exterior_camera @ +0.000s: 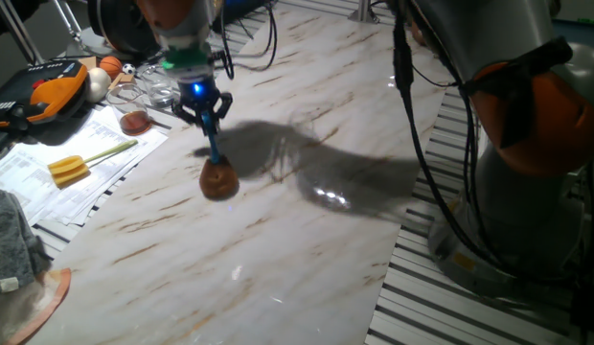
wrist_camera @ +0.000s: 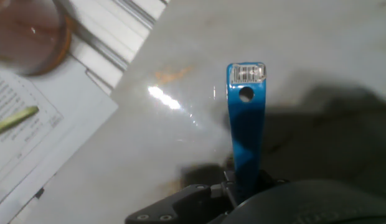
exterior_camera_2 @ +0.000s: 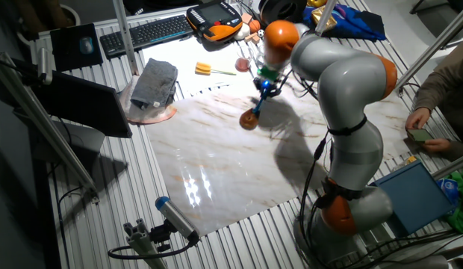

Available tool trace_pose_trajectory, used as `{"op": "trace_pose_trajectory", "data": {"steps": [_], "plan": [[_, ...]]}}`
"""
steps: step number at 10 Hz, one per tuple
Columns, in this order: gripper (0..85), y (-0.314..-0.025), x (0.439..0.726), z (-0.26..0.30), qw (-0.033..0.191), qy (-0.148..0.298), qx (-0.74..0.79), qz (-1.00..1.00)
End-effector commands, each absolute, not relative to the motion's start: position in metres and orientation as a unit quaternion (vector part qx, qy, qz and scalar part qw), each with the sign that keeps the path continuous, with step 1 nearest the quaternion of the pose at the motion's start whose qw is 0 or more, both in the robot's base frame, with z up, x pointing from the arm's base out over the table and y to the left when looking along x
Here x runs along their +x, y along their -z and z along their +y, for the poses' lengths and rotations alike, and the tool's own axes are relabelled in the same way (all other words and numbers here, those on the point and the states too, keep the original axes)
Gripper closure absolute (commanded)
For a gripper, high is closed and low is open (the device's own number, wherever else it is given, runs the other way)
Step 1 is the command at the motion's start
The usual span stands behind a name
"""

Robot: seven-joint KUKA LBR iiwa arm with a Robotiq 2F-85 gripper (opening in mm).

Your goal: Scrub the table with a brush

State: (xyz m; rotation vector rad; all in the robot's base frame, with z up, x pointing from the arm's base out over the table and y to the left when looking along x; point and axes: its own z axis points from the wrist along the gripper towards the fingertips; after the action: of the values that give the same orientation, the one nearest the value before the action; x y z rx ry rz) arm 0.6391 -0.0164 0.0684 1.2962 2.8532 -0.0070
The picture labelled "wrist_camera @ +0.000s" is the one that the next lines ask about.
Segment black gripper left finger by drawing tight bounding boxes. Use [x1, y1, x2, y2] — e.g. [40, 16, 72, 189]
[124, 181, 238, 224]

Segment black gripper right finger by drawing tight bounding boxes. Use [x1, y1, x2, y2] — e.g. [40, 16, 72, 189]
[257, 170, 289, 191]

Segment blue handled brown bristle brush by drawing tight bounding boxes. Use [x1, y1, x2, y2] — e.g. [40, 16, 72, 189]
[225, 62, 268, 205]

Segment printed white paper sheets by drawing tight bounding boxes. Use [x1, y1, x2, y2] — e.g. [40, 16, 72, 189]
[0, 55, 120, 224]

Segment brown round bowl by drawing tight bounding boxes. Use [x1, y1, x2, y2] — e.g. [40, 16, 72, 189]
[0, 0, 73, 77]

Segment yellow sponge brush green handle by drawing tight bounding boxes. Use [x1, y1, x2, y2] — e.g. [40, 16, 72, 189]
[0, 105, 40, 137]

